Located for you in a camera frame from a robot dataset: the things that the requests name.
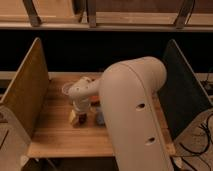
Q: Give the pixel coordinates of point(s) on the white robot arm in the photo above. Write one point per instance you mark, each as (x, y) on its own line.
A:
(126, 90)

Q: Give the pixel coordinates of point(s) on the wooden shelf frame behind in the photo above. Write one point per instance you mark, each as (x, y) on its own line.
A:
(108, 15)

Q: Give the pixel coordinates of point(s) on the right dark side panel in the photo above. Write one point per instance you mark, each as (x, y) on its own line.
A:
(183, 99)

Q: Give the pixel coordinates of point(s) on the clear plastic cup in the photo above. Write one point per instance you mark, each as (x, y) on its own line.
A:
(66, 89)

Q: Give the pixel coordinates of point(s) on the left wooden side panel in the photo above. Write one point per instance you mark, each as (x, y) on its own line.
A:
(23, 99)

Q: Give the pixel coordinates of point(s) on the orange bowl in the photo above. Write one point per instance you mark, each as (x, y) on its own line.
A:
(95, 101)

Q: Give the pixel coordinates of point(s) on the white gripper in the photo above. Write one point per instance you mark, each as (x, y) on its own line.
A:
(79, 108)

